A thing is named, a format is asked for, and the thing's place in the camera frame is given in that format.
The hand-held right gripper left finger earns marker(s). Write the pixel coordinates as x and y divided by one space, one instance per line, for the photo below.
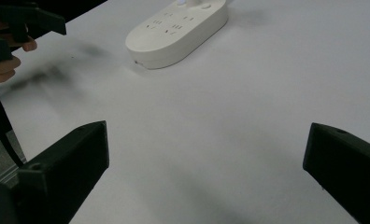
68 168

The white power strip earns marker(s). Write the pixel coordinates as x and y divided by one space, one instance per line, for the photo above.
173 34

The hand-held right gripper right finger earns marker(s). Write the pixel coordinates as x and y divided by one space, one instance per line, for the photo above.
348 168

